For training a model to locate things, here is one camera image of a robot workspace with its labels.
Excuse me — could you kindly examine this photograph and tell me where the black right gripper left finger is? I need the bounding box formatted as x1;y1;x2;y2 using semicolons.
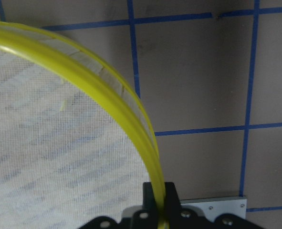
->
143;182;158;229

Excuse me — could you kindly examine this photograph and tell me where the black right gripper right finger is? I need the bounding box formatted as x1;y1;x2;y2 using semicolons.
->
164;182;181;229

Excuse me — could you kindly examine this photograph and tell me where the yellow steamer layer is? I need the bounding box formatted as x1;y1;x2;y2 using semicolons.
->
0;21;165;229

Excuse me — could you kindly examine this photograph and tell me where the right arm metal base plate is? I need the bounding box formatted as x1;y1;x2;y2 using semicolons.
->
180;196;247;222

